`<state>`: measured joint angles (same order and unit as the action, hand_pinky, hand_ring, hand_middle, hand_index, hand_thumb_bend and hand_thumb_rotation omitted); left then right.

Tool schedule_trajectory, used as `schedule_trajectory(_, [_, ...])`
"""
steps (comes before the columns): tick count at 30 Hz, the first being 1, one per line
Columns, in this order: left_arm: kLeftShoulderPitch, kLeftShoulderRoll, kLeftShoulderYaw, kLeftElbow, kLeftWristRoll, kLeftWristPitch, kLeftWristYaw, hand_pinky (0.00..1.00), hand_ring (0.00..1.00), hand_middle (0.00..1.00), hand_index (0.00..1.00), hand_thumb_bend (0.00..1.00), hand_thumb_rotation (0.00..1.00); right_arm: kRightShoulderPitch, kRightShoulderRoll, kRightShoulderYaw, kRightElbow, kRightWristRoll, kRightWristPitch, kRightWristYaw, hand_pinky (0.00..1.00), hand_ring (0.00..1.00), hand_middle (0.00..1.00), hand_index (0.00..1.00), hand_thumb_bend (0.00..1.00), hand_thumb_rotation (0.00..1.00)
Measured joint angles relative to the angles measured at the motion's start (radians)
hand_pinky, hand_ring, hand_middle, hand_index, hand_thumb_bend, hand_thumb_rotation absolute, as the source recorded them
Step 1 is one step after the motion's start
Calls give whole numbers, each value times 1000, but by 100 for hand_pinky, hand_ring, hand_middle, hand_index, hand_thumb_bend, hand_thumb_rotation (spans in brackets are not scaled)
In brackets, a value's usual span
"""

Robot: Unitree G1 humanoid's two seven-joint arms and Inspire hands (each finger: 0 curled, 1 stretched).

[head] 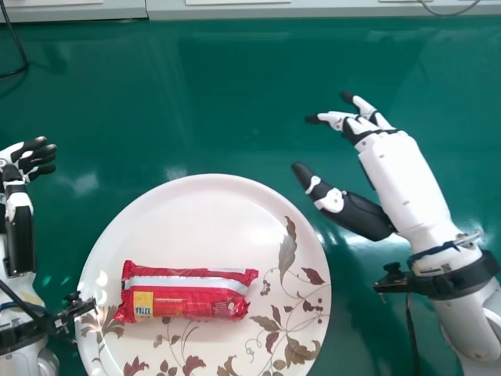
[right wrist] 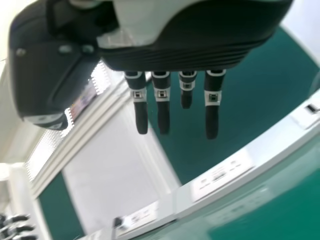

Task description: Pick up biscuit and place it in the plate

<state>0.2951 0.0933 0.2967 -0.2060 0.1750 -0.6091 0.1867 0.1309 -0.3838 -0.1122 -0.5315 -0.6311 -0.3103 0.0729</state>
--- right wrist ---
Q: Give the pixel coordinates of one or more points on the black plug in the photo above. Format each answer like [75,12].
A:
[117,222]

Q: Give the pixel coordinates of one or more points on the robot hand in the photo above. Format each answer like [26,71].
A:
[187,42]
[15,228]

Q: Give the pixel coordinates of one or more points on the aluminium partition frame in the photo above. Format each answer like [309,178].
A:
[75,150]

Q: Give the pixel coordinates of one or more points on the colourful printed label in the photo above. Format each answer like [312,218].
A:
[85,102]

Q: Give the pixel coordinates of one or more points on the white socket strip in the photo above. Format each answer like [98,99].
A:
[220,175]
[142,215]
[305,117]

